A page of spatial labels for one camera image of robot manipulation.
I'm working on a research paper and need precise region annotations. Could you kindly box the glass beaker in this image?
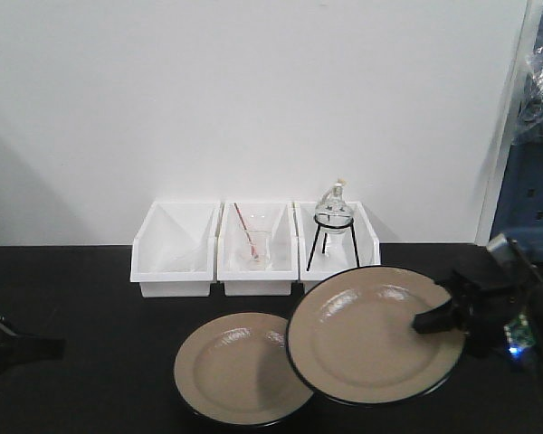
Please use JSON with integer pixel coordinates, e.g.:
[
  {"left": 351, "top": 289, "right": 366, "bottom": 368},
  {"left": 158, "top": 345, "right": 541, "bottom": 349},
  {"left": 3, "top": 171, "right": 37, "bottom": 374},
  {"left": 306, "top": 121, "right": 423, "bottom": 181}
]
[{"left": 239, "top": 231, "right": 272, "bottom": 271}]

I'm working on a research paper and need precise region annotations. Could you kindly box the black wire tripod stand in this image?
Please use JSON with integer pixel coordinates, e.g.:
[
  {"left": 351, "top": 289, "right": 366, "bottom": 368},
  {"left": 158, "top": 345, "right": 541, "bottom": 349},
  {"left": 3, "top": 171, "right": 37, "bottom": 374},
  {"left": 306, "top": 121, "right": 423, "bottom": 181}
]
[{"left": 305, "top": 215, "right": 361, "bottom": 272}]

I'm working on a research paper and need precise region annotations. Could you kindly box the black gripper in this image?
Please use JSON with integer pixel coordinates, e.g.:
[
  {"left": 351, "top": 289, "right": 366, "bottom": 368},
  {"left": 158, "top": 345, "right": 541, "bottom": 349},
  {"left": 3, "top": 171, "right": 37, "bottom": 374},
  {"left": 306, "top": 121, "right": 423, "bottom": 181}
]
[{"left": 412, "top": 233, "right": 543, "bottom": 360}]

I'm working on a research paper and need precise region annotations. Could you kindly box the white bin left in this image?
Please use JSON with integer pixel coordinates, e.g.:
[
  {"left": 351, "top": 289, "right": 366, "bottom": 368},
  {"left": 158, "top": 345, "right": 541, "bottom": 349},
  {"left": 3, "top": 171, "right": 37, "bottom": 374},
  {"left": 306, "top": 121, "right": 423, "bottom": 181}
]
[{"left": 130, "top": 201, "right": 221, "bottom": 298}]

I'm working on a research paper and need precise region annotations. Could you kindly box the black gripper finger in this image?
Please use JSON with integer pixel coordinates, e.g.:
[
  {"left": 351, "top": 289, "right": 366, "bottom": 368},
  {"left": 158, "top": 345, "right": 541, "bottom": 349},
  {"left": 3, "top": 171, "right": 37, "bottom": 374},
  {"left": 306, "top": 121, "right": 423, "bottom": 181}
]
[{"left": 0, "top": 316, "right": 66, "bottom": 374}]

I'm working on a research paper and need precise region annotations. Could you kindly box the beige plate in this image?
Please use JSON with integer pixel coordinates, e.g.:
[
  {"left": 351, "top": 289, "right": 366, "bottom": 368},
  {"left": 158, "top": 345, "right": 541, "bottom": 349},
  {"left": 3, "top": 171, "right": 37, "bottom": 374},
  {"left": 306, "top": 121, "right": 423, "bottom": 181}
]
[
  {"left": 173, "top": 312, "right": 313, "bottom": 427},
  {"left": 286, "top": 266, "right": 465, "bottom": 406}
]

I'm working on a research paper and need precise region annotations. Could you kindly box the white bin right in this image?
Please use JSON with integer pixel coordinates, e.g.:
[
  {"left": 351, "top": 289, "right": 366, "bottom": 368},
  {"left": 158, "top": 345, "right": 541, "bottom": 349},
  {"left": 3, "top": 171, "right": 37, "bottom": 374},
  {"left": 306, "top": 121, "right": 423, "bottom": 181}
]
[{"left": 293, "top": 201, "right": 381, "bottom": 292}]

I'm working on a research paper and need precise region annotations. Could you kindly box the white bin middle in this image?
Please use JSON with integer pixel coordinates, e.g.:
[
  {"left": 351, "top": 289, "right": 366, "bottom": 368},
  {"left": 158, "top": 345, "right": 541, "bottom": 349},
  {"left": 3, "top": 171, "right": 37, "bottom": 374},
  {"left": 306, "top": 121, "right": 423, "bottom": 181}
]
[{"left": 216, "top": 201, "right": 299, "bottom": 297}]

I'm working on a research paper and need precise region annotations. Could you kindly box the glass flask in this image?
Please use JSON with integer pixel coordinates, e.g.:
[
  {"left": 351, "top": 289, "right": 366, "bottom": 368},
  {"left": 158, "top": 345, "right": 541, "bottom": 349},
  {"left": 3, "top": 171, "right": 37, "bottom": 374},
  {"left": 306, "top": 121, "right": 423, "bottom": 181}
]
[{"left": 315, "top": 180, "right": 354, "bottom": 234}]

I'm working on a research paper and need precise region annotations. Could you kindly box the white bin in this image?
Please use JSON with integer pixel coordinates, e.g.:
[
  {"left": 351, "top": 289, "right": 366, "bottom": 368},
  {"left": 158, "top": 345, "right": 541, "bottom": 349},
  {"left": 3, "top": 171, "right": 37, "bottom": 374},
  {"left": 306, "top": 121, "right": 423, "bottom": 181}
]
[
  {"left": 293, "top": 201, "right": 381, "bottom": 292},
  {"left": 130, "top": 201, "right": 221, "bottom": 298},
  {"left": 216, "top": 201, "right": 299, "bottom": 297}
]

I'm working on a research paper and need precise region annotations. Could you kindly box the red glass stirring rod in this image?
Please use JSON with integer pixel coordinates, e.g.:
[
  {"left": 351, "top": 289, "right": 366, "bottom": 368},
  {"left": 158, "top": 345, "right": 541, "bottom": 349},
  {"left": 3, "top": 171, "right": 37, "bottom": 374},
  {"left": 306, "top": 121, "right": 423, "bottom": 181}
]
[{"left": 233, "top": 202, "right": 260, "bottom": 260}]

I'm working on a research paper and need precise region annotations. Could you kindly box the clear plastic bag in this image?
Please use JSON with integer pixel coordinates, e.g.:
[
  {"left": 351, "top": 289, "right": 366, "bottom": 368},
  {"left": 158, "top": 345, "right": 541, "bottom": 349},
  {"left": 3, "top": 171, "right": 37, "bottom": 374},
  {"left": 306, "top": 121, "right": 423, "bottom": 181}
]
[{"left": 516, "top": 39, "right": 543, "bottom": 143}]

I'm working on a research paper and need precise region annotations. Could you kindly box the grey blue drying pegboard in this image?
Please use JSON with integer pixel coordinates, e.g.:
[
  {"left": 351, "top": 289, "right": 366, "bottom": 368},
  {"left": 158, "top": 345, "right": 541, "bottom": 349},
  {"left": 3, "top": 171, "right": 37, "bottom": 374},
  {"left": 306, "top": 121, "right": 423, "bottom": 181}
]
[{"left": 491, "top": 141, "right": 543, "bottom": 262}]

